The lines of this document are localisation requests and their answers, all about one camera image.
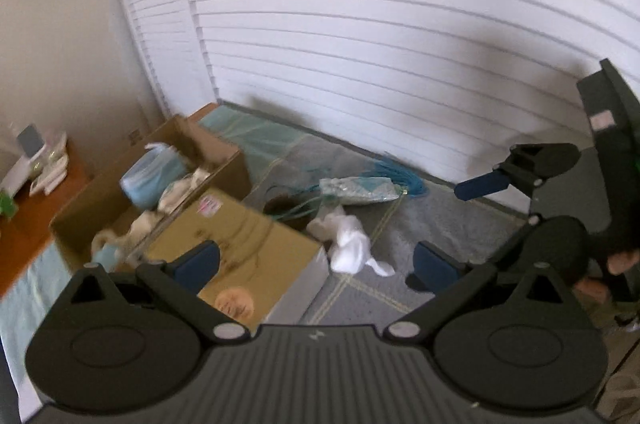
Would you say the white router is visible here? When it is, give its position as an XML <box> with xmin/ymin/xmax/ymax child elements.
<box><xmin>0</xmin><ymin>153</ymin><xmax>32</xmax><ymax>197</ymax></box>

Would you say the wooden nightstand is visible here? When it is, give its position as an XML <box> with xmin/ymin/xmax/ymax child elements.
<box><xmin>0</xmin><ymin>138</ymin><xmax>94</xmax><ymax>301</ymax></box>

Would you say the olive wrapped tissue pack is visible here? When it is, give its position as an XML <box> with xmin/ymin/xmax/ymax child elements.
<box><xmin>144</xmin><ymin>188</ymin><xmax>330</xmax><ymax>330</ymax></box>

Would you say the white louvered door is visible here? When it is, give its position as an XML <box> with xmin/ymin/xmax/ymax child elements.
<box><xmin>99</xmin><ymin>0</ymin><xmax>222</xmax><ymax>126</ymax></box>
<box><xmin>172</xmin><ymin>0</ymin><xmax>640</xmax><ymax>217</ymax></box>

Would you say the person's right hand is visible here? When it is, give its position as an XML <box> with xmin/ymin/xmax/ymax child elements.
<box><xmin>574</xmin><ymin>249</ymin><xmax>640</xmax><ymax>305</ymax></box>

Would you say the blue face mask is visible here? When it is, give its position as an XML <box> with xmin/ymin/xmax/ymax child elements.
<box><xmin>120</xmin><ymin>143</ymin><xmax>194</xmax><ymax>210</ymax></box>

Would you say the printed cream drawstring pouch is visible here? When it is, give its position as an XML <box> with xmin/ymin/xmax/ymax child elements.
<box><xmin>159</xmin><ymin>168</ymin><xmax>212</xmax><ymax>213</ymax></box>

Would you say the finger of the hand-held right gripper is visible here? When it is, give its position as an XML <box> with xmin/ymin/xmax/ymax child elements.
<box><xmin>454</xmin><ymin>143</ymin><xmax>582</xmax><ymax>201</ymax></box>
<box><xmin>486</xmin><ymin>212</ymin><xmax>543</xmax><ymax>266</ymax></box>

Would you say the white doll with blue hat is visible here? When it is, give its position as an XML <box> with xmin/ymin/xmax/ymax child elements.
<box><xmin>91</xmin><ymin>229</ymin><xmax>132</xmax><ymax>274</ymax></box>

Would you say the clear packet with blue tassel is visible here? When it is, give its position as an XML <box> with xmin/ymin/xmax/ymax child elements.
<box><xmin>319</xmin><ymin>156</ymin><xmax>429</xmax><ymax>208</ymax></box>

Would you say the brown cardboard box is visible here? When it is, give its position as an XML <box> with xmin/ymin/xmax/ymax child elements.
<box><xmin>50</xmin><ymin>115</ymin><xmax>252</xmax><ymax>276</ymax></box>

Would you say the white cloth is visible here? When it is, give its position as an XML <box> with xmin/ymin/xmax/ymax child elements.
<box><xmin>306</xmin><ymin>213</ymin><xmax>396</xmax><ymax>278</ymax></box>

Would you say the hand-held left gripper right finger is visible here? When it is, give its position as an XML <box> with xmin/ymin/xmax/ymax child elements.
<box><xmin>383</xmin><ymin>240</ymin><xmax>576</xmax><ymax>345</ymax></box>

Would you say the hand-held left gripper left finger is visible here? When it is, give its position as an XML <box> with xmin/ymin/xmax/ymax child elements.
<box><xmin>67</xmin><ymin>240</ymin><xmax>251</xmax><ymax>345</ymax></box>

